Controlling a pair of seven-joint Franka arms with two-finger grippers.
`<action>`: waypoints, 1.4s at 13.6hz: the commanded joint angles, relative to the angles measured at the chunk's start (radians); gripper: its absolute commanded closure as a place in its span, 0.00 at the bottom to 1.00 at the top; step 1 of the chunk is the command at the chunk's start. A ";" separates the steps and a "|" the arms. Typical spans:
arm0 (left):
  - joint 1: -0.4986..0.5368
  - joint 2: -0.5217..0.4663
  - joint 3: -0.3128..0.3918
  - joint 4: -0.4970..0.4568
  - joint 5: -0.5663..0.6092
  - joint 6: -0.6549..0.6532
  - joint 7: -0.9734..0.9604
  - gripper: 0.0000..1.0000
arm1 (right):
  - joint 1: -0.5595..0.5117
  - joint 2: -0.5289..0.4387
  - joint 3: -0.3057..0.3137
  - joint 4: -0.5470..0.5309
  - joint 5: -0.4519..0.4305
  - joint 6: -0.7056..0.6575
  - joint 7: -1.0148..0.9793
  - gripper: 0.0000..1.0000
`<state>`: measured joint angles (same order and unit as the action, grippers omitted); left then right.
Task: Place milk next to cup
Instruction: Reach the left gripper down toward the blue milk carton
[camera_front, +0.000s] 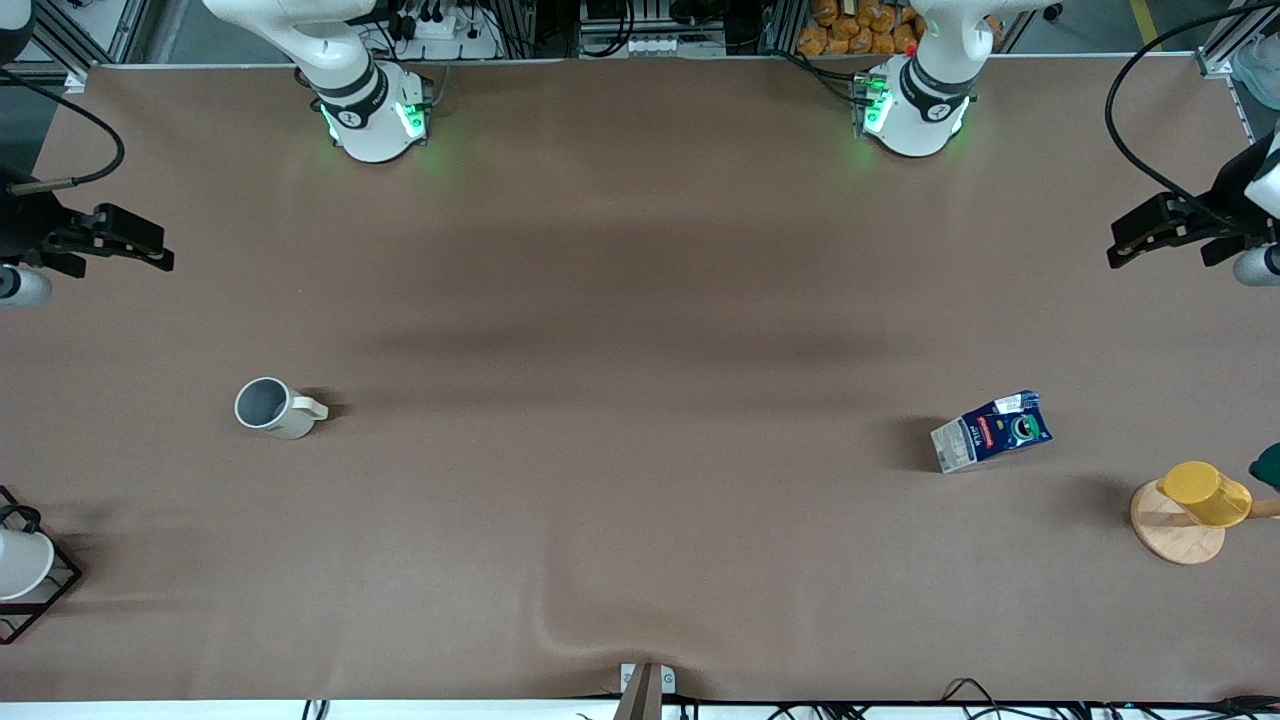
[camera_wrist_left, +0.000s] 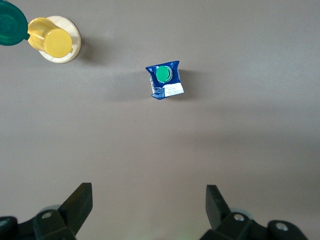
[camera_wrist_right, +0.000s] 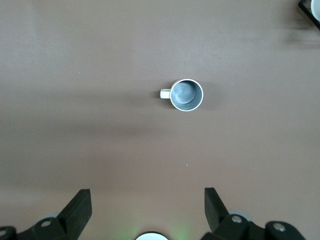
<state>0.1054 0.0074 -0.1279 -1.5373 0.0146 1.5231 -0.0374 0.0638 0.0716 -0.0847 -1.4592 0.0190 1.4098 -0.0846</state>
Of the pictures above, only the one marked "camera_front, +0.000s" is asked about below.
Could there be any cream mug with grey inside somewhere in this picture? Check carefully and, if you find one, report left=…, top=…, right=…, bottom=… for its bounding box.
left=234, top=377, right=330, bottom=441

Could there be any blue milk carton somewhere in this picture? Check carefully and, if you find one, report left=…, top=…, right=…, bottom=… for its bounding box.
left=930, top=391, right=1054, bottom=475

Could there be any yellow plastic cup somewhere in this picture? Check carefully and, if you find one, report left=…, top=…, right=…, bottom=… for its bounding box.
left=1157, top=461, right=1254, bottom=529

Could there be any round wooden cup stand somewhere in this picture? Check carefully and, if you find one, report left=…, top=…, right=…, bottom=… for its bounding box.
left=1130, top=480, right=1280, bottom=567

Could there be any white cup in rack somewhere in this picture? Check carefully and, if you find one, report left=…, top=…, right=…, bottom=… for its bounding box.
left=0, top=527, right=56, bottom=602

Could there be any bag of bread rolls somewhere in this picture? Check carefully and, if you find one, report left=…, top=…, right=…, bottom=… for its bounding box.
left=797, top=0, right=1005, bottom=58

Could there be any white power strip with plugs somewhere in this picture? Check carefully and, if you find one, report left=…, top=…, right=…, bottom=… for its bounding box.
left=385, top=0, right=504, bottom=61

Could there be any white empty power strip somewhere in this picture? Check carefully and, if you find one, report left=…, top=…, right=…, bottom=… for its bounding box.
left=622, top=33, right=728, bottom=58

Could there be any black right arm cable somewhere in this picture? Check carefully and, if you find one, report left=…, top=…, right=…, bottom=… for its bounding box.
left=0, top=68, right=127, bottom=197

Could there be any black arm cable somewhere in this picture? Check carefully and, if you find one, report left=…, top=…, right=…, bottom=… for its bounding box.
left=1104, top=0, right=1280, bottom=233
left=0, top=68, right=127, bottom=197

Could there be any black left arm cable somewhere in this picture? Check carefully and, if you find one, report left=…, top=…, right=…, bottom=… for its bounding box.
left=1104, top=0, right=1280, bottom=233

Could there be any aluminium frame profile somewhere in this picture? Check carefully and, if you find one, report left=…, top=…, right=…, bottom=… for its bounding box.
left=1196, top=0, right=1280, bottom=80
left=30, top=0, right=153, bottom=93

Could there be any black wire rack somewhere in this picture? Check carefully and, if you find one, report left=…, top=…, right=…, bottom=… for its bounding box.
left=0, top=486, right=84, bottom=646

